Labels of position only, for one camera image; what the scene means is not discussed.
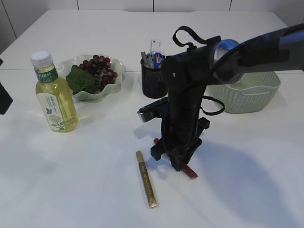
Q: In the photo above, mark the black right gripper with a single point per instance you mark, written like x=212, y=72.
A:
x=180, y=133

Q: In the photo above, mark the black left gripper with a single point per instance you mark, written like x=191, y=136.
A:
x=5, y=100

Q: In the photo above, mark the red glitter pen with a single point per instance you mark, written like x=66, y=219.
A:
x=190, y=173

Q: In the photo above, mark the yellow tea bottle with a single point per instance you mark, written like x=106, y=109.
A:
x=53, y=94

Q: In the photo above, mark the purple grape bunch with leaves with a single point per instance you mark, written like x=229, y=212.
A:
x=91, y=76

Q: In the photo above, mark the blue capped scissors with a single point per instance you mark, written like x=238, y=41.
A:
x=158, y=59

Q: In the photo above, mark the pink capped scissors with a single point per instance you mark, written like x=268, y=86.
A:
x=150, y=60

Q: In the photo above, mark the silver glitter pen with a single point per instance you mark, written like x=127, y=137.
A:
x=144, y=59

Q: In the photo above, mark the clear plastic ruler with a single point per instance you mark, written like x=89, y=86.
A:
x=155, y=45

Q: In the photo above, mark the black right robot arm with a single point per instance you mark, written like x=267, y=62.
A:
x=218, y=62

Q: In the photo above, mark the gold glitter pen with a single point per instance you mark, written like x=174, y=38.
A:
x=146, y=180

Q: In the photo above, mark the green wavy glass plate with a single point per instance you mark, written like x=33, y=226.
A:
x=64, y=68

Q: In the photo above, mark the black mesh pen holder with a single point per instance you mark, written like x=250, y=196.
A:
x=153, y=85

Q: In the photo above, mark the green woven plastic basket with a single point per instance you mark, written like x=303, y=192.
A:
x=252, y=93

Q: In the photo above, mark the silver blue wrist camera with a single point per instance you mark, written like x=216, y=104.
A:
x=157, y=109

